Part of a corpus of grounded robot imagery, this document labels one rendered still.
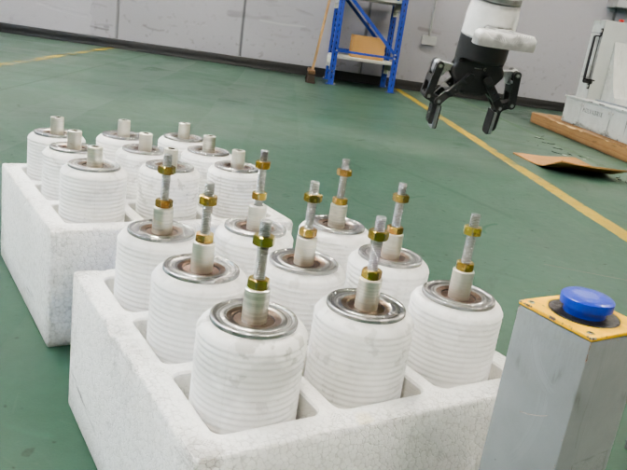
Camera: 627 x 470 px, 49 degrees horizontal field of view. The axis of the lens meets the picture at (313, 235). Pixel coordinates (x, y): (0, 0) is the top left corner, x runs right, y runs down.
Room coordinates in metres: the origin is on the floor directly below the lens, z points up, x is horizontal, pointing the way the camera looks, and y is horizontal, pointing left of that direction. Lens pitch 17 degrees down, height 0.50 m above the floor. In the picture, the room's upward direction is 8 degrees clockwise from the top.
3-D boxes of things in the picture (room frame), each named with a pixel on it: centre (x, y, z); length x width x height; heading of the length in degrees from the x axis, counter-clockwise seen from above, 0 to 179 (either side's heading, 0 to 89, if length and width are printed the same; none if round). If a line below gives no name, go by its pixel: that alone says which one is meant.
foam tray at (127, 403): (0.70, 0.01, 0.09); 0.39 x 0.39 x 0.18; 33
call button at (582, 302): (0.50, -0.22, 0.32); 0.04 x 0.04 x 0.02
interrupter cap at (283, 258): (0.70, 0.01, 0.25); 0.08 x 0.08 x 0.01
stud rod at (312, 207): (0.70, 0.01, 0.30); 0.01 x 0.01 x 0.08
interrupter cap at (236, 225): (0.80, 0.07, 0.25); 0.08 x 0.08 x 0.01
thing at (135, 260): (0.74, 0.17, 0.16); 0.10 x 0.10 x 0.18
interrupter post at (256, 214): (0.80, 0.07, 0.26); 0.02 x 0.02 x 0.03
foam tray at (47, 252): (1.16, 0.31, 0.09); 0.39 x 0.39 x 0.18; 35
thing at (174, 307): (0.64, 0.10, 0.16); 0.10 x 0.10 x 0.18
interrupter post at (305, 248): (0.70, 0.01, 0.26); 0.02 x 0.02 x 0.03
